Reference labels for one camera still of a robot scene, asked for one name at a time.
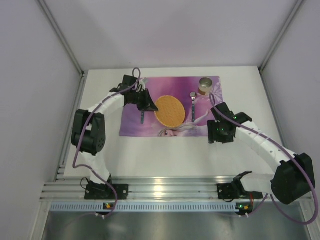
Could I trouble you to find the fork with green handle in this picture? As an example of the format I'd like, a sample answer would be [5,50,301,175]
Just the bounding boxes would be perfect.
[139,77,149,125]

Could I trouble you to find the round woven wicker plate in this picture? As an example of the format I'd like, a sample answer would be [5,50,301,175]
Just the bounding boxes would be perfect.
[154,95,186,128]

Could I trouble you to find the spoon with green handle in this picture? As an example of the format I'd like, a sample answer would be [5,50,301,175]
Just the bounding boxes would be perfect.
[189,91,197,123]

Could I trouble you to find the metal cup with wood band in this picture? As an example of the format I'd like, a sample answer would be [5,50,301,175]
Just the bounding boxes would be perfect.
[198,77,213,96]

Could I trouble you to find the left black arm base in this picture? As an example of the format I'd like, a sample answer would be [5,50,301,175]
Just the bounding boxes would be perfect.
[84,183,129,200]

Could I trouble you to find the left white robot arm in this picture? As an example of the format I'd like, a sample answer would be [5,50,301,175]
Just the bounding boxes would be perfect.
[71,75,159,186]

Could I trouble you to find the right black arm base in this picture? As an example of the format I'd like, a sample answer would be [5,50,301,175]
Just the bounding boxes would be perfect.
[216,183,264,201]

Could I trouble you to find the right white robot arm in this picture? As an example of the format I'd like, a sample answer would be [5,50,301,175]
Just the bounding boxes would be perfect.
[207,102,316,205]

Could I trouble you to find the left aluminium frame post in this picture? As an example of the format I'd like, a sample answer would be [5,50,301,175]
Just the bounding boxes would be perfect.
[37,0,85,75]

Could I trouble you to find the aluminium frame post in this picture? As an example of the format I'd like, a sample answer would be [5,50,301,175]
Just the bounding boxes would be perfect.
[258,0,306,73]
[37,0,85,75]

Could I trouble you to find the right aluminium frame post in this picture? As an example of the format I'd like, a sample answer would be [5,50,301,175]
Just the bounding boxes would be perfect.
[258,0,306,73]

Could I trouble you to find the aluminium mounting rail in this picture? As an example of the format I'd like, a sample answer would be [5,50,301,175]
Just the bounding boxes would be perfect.
[40,176,232,202]

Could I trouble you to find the perforated grey cable duct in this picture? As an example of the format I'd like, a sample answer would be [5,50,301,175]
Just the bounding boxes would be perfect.
[50,202,252,213]

